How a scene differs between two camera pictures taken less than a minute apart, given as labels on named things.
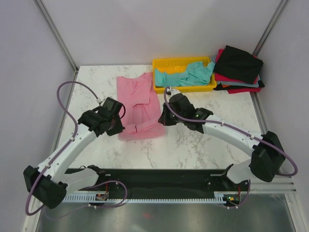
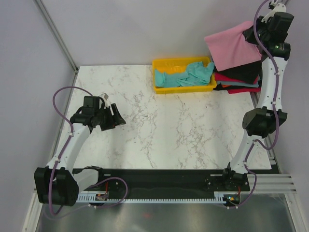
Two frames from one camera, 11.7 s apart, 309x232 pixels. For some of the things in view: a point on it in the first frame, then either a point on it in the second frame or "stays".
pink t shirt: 142,108 -> 229,49
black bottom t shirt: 223,87 stays
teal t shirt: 197,74 stays
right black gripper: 164,119 -> 249,35
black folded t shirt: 238,64 stays
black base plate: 163,181 stays
